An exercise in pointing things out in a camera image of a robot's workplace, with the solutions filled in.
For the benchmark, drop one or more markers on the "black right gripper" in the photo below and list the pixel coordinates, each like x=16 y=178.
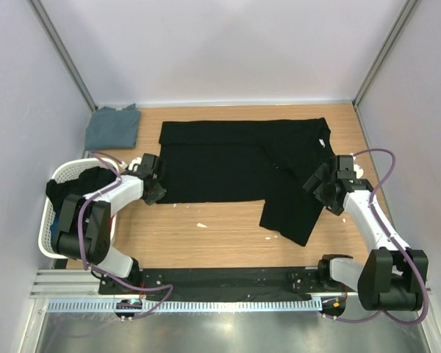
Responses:
x=323 y=174

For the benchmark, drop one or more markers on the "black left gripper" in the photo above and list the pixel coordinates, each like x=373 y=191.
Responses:
x=159 y=193

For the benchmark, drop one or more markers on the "black t-shirt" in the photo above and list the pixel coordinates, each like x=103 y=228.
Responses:
x=243 y=161

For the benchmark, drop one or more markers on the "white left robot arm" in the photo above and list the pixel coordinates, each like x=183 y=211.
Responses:
x=85 y=208

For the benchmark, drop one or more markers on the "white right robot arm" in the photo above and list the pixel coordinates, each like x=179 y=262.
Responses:
x=393 y=278

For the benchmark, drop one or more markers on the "folded teal t-shirt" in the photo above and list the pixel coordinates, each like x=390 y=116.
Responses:
x=113 y=128

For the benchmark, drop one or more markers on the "black clothes pile in basket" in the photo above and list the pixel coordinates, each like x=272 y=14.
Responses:
x=89 y=181

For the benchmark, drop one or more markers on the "white laundry basket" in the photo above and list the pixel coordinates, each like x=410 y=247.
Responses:
x=49 y=222

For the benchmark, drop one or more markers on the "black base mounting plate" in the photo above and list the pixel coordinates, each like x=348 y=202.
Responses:
x=278 y=284

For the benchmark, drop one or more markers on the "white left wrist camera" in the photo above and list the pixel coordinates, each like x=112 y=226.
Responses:
x=133 y=165

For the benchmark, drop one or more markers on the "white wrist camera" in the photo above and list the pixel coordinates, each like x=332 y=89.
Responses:
x=358 y=170
x=133 y=165

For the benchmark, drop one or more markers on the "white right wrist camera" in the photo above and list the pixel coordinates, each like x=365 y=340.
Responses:
x=358 y=170

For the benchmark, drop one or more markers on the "slotted cable duct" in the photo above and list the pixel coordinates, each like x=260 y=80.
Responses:
x=133 y=306

